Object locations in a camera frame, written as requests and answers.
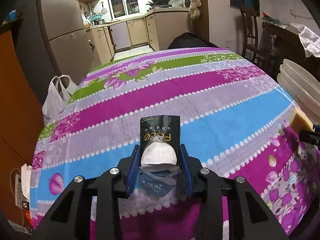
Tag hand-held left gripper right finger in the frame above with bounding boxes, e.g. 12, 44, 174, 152
179, 144, 288, 240

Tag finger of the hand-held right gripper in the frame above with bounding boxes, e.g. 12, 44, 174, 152
299, 129, 320, 152

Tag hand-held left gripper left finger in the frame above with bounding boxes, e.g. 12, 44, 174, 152
31, 144, 141, 240

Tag yellow sponge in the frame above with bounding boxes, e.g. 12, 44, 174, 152
290, 106, 314, 133

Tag black and white packet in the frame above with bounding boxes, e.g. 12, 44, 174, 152
136, 115, 182, 200

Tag white plastic bucket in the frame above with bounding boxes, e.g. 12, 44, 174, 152
276, 59, 320, 125

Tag white crumpled cloth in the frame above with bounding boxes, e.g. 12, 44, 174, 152
289, 22, 320, 58

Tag dark wooden table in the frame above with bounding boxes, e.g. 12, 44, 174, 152
262, 21, 320, 78

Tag white plastic shopping bag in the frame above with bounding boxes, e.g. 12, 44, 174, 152
42, 75, 78, 125

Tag white charger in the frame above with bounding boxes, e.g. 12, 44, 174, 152
20, 164, 33, 198

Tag white power strip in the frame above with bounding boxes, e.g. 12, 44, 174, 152
14, 174, 26, 205

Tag dark wooden chair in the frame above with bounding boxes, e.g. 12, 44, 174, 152
240, 4, 265, 64

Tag black cloth bundle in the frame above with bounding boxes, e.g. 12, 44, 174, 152
167, 32, 218, 50

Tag wooden two-door cabinet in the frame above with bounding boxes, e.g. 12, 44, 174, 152
0, 25, 45, 220

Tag beige kitchen base cabinets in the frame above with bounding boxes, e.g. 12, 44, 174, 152
86, 7, 190, 65

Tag hanging beige bag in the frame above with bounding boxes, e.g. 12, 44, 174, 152
189, 0, 202, 19

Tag grey refrigerator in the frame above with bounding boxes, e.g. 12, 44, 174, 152
15, 0, 103, 90

